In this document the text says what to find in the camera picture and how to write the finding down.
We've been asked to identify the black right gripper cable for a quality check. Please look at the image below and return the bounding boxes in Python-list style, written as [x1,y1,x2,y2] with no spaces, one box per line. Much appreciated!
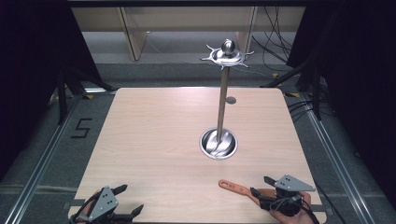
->
[270,193,321,224]

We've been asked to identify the aluminium floor rail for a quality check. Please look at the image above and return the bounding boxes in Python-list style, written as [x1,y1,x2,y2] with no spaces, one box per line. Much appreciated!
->
[299,92,376,224]
[3,92,84,224]

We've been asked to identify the orange spatula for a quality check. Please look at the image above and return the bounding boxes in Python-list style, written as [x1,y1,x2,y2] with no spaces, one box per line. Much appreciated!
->
[218,178,260,203]

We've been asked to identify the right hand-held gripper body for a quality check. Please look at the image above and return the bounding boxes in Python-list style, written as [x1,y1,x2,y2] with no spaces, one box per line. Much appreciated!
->
[259,174,317,217]

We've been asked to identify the person's left hand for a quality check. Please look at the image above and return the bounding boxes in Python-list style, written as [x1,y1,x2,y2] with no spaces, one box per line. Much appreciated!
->
[74,199,98,224]

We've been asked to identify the person's right hand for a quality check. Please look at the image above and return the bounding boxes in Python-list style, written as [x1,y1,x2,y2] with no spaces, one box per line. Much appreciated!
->
[257,188,313,224]

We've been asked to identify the black curtain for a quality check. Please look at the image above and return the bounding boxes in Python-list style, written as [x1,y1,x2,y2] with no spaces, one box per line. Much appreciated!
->
[286,0,396,200]
[0,0,104,183]

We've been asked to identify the bundle of black hanging cables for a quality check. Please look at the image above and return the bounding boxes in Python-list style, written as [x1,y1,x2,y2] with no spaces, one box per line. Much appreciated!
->
[251,6,295,67]

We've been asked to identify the black metal stand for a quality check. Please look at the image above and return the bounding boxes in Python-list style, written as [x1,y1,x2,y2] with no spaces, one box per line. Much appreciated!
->
[261,57,323,121]
[56,65,118,126]

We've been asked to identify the stainless steel utensil rack stand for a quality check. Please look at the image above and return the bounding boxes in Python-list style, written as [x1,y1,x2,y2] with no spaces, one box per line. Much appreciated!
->
[199,38,255,161]

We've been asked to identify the black floor cables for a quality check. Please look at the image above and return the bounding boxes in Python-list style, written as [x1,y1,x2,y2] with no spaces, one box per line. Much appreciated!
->
[287,98,316,123]

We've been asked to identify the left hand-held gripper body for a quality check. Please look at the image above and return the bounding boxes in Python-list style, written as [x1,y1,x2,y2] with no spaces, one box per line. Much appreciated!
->
[81,186,133,224]

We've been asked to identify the beige wooden cabinet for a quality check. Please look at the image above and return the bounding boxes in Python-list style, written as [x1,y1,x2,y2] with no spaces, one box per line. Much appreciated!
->
[71,6,306,62]

